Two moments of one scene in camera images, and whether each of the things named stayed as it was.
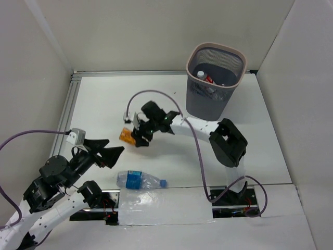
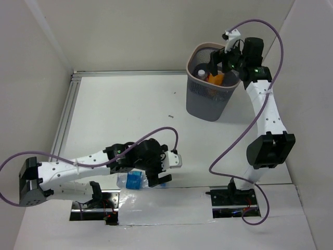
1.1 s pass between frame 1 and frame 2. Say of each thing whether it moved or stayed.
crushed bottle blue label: stayed
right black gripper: moved
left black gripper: moved
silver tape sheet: stayed
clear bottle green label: stayed
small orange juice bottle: moved
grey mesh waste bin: stayed
